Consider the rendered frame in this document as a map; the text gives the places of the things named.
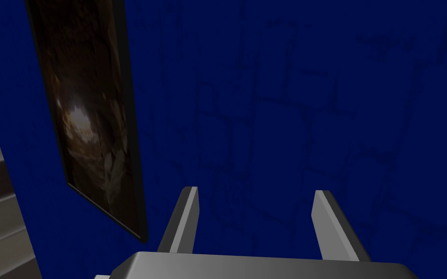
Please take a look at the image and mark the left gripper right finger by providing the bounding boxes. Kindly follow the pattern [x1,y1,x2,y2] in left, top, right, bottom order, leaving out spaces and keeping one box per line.
[311,189,372,262]

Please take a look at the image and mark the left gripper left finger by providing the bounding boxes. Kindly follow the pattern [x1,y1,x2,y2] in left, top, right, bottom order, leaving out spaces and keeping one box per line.
[157,186,200,255]

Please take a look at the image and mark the dark framed brown picture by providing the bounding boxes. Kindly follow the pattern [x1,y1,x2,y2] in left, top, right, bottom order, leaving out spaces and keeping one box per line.
[25,0,149,245]

